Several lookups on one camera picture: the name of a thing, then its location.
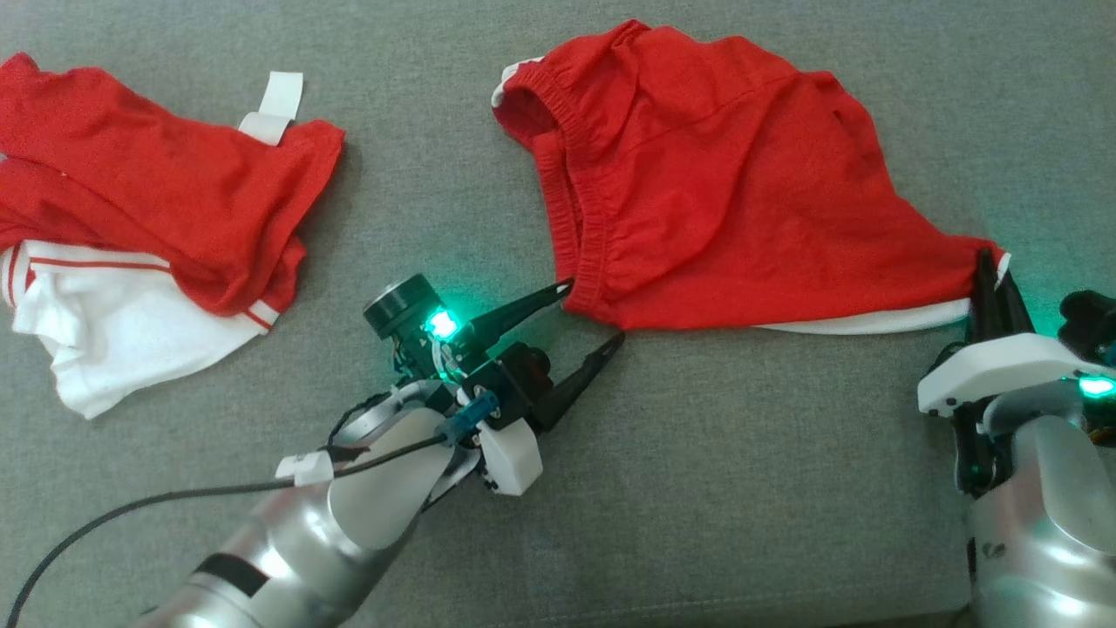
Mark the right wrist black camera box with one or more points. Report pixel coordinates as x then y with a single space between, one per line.
1090 318

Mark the large grey sofa seat cushion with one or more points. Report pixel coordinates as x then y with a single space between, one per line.
436 218

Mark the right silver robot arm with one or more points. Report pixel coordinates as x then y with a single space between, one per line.
1046 523

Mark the red shorts with white stripe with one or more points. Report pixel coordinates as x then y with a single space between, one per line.
715 192

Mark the red white basketball jersey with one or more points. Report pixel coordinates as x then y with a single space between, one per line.
131 174

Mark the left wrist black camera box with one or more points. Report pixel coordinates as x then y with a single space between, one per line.
514 379

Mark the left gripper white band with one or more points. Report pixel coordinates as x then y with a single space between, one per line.
410 305

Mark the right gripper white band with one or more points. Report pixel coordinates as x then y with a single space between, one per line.
994 371

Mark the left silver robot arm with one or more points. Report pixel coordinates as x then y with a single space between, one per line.
331 541

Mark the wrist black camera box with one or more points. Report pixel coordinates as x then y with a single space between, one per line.
1090 318
514 379

